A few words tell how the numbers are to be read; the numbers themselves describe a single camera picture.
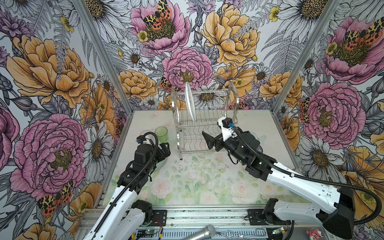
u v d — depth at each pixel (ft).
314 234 2.20
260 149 3.02
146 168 1.65
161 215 2.45
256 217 2.41
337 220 1.27
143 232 2.36
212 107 4.17
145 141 2.17
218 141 1.92
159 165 2.94
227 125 1.78
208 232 2.21
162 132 3.40
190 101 2.79
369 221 1.41
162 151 2.26
